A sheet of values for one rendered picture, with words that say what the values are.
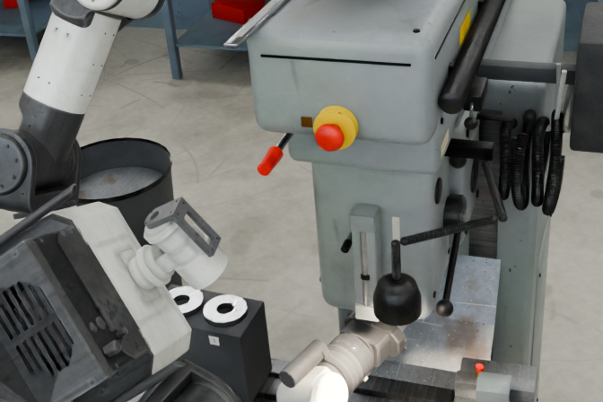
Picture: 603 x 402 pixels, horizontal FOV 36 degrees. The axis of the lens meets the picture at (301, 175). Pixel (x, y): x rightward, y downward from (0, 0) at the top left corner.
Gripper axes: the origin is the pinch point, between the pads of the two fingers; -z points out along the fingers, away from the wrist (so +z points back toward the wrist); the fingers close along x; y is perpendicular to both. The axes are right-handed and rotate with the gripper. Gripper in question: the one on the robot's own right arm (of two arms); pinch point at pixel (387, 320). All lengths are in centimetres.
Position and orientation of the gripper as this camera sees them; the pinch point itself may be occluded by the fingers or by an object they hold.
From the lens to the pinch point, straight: 174.2
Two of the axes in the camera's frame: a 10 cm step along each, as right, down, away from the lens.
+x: -7.9, -2.6, 5.5
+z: -6.0, 4.4, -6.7
